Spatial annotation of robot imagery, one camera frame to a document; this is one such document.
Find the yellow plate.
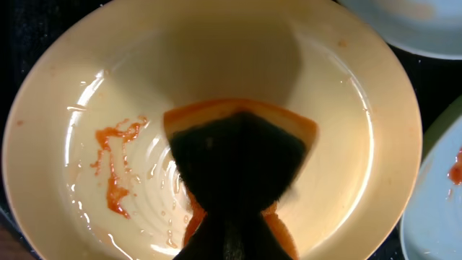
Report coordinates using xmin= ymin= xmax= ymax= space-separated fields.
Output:
xmin=2 ymin=1 xmax=422 ymax=259

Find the orange green scrub sponge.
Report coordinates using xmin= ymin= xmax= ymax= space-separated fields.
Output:
xmin=163 ymin=99 xmax=318 ymax=260

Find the light blue plate right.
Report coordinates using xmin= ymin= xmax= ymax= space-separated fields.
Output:
xmin=399 ymin=97 xmax=461 ymax=260

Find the light blue plate top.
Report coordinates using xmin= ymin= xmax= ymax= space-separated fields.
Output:
xmin=339 ymin=0 xmax=461 ymax=60

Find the light blue plate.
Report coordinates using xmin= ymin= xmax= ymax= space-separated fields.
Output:
xmin=339 ymin=0 xmax=461 ymax=60
xmin=399 ymin=97 xmax=461 ymax=260

